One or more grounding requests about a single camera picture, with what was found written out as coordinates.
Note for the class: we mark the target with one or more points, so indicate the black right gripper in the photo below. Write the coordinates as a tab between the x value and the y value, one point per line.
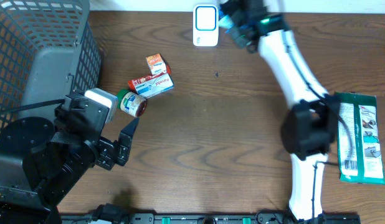
245	39

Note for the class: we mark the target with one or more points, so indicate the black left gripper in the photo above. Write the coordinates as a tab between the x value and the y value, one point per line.
108	153

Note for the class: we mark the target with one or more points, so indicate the teal white tissue pack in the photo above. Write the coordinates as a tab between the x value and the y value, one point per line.
226	22

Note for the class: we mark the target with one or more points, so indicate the green lid glass jar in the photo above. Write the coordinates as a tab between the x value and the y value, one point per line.
131	103

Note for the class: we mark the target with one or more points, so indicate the red snack stick sachet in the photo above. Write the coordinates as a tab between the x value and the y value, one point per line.
134	82

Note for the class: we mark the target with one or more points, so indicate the white Panadol medicine box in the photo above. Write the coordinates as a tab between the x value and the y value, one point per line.
155	86

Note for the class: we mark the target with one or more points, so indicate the orange small carton box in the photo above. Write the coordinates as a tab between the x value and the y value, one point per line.
156	64

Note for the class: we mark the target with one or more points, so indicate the green white wipes packet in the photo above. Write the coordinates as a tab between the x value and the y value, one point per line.
359	149

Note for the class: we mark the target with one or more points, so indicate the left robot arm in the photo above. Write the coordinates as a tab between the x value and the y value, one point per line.
42	160

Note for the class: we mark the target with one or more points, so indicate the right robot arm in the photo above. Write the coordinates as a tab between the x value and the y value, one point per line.
311	121

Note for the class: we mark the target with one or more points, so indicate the white barcode scanner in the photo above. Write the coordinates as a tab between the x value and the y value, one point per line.
205	25

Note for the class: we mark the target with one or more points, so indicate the grey plastic mesh basket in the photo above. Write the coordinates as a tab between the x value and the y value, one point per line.
47	51

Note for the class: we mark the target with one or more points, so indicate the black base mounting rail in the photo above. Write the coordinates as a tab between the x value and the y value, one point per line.
111	214

